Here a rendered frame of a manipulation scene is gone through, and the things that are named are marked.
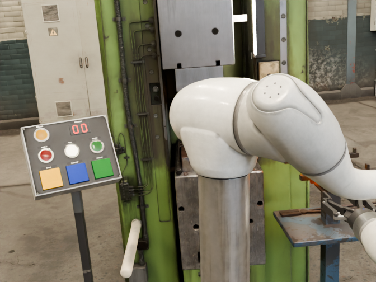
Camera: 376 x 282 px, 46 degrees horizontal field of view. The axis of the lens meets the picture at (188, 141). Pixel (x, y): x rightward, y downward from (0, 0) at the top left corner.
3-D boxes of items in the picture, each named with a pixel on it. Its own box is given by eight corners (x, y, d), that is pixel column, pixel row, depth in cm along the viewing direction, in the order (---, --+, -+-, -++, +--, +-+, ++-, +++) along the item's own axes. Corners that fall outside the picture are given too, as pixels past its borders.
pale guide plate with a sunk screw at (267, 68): (280, 99, 199) (279, 61, 195) (259, 100, 199) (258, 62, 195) (278, 98, 201) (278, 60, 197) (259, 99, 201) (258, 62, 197)
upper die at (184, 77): (224, 88, 186) (222, 65, 183) (176, 92, 186) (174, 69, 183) (216, 76, 226) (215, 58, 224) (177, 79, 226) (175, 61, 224)
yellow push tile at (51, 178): (63, 185, 169) (59, 167, 171) (43, 190, 166) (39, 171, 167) (63, 186, 171) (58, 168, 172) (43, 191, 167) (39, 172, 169)
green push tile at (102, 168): (113, 175, 177) (109, 157, 179) (95, 179, 174) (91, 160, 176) (113, 176, 179) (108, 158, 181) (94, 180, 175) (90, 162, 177)
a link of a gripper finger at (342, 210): (356, 222, 126) (352, 224, 126) (329, 209, 136) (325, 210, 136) (357, 209, 125) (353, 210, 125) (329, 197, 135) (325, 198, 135)
